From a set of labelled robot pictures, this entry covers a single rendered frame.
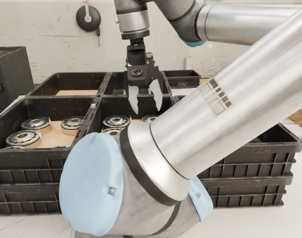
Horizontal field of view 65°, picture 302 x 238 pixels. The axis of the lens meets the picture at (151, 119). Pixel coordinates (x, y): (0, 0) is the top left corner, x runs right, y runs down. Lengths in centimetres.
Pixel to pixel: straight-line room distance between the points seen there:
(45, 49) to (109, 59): 100
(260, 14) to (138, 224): 39
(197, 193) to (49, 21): 396
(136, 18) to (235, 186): 51
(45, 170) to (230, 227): 53
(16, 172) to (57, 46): 358
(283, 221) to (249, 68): 63
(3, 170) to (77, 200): 46
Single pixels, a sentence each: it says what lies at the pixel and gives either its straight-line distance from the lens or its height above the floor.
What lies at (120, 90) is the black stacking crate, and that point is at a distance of 135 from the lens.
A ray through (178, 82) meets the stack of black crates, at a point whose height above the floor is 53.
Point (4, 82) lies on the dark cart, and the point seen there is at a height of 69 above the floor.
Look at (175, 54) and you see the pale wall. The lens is 424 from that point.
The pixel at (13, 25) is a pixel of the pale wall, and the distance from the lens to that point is 435.
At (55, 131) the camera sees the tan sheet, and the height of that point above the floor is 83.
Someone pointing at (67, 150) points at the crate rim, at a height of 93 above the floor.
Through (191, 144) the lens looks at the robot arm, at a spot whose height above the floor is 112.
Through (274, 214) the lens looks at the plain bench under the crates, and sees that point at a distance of 84.
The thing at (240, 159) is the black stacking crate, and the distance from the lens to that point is 70.
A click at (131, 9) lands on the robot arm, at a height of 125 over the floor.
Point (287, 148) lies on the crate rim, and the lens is 72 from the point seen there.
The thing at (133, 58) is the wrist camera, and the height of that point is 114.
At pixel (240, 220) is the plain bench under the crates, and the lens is 78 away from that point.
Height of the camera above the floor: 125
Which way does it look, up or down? 25 degrees down
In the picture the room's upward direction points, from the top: straight up
